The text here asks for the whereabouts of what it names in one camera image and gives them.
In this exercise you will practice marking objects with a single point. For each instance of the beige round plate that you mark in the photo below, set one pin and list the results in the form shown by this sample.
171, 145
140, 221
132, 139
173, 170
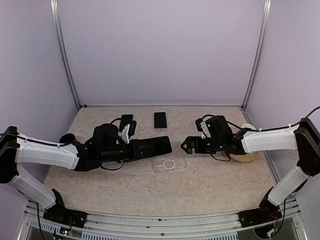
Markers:
248, 157

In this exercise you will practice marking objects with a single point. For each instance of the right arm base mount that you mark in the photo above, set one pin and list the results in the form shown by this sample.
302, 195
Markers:
264, 213

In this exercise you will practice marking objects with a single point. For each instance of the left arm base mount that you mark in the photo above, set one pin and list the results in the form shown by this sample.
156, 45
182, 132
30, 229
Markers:
58, 213

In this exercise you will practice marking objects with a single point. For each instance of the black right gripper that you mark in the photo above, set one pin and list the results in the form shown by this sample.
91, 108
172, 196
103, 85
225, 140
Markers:
190, 140

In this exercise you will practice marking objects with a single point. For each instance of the dark green mug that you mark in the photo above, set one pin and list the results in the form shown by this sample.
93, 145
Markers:
67, 138

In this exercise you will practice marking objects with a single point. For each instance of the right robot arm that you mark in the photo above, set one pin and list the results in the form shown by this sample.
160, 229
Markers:
303, 137

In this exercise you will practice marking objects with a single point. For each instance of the front aluminium rail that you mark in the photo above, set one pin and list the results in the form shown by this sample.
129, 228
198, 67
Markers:
111, 226

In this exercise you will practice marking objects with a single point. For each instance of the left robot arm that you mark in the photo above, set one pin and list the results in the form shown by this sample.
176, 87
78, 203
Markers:
106, 145

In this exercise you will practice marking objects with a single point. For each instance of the left aluminium frame post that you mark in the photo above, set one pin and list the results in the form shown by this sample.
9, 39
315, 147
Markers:
54, 5

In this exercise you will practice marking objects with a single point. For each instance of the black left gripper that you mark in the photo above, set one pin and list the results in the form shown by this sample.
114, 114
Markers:
137, 145

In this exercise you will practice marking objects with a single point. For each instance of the lavender phone case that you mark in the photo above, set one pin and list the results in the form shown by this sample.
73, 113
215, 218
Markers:
153, 121

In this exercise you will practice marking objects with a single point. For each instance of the light blue cup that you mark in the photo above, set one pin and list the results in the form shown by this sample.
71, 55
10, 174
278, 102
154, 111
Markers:
248, 126

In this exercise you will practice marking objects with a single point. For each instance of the clear case horizontal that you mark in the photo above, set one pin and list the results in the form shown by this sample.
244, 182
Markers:
168, 164

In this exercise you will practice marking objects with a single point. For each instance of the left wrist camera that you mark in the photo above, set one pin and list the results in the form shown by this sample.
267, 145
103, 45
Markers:
128, 131

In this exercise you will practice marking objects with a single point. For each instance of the aluminium frame post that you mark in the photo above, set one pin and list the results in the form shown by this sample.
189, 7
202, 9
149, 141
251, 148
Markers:
258, 53
54, 5

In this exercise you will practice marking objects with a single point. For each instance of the right aluminium frame post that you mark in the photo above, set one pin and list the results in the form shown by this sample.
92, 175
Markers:
258, 53

